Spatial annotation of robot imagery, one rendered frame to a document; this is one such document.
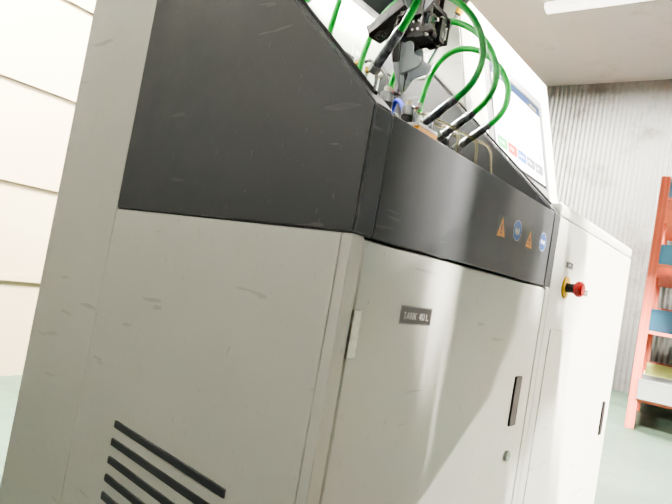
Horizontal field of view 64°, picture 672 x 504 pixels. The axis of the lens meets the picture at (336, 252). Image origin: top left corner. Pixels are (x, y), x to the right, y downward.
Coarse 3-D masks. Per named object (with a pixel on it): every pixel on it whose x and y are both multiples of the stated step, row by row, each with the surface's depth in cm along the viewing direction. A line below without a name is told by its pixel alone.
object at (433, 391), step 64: (384, 256) 69; (384, 320) 70; (448, 320) 84; (512, 320) 103; (384, 384) 72; (448, 384) 86; (512, 384) 106; (384, 448) 74; (448, 448) 88; (512, 448) 110
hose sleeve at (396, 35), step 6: (396, 30) 92; (390, 36) 93; (396, 36) 93; (402, 36) 93; (390, 42) 94; (396, 42) 93; (384, 48) 95; (390, 48) 94; (378, 54) 96; (384, 54) 95; (378, 60) 96; (384, 60) 96; (378, 66) 97
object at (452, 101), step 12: (396, 0) 120; (456, 0) 110; (468, 12) 107; (480, 24) 106; (480, 36) 105; (480, 48) 105; (360, 60) 124; (480, 60) 104; (480, 72) 104; (468, 84) 105; (456, 96) 106; (444, 108) 108; (420, 120) 111; (432, 120) 110
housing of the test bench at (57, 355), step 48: (96, 0) 121; (144, 0) 106; (96, 48) 117; (144, 48) 103; (96, 96) 114; (96, 144) 111; (96, 192) 107; (96, 240) 105; (48, 288) 115; (96, 288) 102; (48, 336) 112; (48, 384) 109; (48, 432) 106; (48, 480) 103
